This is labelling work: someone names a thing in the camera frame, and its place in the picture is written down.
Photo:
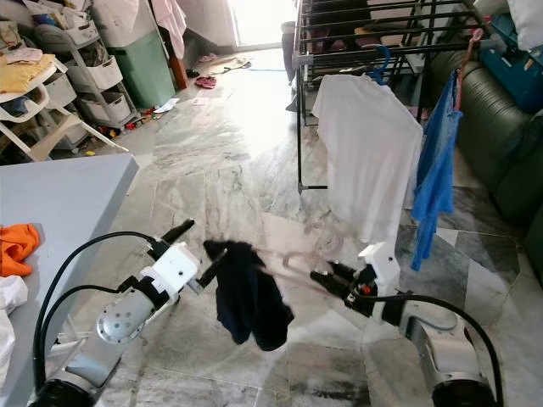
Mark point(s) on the pink slippers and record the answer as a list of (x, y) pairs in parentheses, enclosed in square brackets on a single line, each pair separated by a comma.
[(205, 81)]

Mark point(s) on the cream baby high chair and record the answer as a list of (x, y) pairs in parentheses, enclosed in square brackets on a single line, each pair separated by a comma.
[(34, 110)]

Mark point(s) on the person in dark trousers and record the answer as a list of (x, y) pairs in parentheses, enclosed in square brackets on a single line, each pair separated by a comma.
[(335, 17)]

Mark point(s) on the pink clothes hanger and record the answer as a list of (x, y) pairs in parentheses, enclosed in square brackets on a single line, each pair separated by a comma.
[(284, 270), (467, 59)]

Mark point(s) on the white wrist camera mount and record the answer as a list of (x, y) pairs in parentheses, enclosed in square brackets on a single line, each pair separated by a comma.
[(176, 267), (380, 259)]

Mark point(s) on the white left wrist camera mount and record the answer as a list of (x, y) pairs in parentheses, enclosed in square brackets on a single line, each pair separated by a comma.
[(176, 267)]

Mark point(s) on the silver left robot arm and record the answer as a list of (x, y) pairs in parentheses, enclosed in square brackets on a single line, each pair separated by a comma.
[(119, 326)]

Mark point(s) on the navy garment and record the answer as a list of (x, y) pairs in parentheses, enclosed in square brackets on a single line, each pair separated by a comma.
[(250, 297)]

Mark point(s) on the large white garment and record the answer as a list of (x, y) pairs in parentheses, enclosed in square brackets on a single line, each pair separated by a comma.
[(369, 153)]

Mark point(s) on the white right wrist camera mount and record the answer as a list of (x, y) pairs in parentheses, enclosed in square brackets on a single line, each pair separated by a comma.
[(380, 259)]

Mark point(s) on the blue clothes hanger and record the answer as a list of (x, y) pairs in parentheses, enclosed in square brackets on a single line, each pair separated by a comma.
[(383, 64)]

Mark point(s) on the blue plastic box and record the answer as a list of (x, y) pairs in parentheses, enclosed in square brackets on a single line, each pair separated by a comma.
[(513, 72)]

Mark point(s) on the grey folding table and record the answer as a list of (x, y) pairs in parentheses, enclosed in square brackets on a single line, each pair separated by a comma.
[(68, 203)]

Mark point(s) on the white storage trolley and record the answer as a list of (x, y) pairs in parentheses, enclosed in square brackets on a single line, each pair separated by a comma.
[(89, 76)]

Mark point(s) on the black clothes drying rack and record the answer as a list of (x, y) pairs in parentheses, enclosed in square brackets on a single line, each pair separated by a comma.
[(299, 127)]

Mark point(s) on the pink towel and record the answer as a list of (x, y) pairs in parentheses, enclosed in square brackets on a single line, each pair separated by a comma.
[(170, 25)]

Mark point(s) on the blue shirt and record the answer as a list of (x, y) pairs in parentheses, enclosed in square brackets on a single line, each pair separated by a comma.
[(437, 161)]

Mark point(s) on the green plastic storage bin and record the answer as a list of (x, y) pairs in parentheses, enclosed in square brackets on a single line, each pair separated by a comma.
[(144, 68)]

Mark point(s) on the dark green sofa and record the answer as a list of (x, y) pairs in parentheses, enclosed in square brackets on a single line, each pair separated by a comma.
[(492, 119)]

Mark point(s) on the white paper sheet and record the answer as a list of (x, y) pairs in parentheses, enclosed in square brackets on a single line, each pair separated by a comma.
[(165, 105)]

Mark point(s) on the orange cloth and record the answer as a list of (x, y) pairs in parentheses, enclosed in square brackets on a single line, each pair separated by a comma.
[(17, 250)]

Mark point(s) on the beige floor mat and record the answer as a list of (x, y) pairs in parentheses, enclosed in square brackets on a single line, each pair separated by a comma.
[(225, 64)]

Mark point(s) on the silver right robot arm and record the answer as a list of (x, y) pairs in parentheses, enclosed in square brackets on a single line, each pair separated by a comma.
[(433, 339)]

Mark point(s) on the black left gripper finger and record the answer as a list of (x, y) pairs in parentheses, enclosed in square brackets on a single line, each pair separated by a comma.
[(212, 268), (178, 231)]

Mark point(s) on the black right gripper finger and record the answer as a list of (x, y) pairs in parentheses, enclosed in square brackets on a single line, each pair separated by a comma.
[(329, 284), (341, 272)]

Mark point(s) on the white pillow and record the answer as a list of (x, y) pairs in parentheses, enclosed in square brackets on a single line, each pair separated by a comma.
[(526, 21)]

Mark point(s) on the white shirt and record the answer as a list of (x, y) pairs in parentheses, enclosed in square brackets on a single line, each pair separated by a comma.
[(8, 314)]

